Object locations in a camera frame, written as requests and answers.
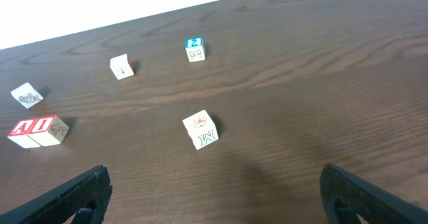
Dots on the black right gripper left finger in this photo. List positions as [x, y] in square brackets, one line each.
[83, 199]

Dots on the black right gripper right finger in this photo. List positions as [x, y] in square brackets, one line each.
[347, 198]

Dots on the red I letter block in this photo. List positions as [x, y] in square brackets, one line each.
[48, 131]

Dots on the red A letter block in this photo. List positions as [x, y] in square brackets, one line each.
[18, 134]

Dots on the blue P letter block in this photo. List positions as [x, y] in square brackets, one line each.
[27, 95]

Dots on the M letter wooden block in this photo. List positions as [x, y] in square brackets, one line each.
[201, 129]

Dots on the green R letter block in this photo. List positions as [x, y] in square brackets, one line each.
[121, 67]

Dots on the blue 2 number block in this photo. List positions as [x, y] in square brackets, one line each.
[195, 49]

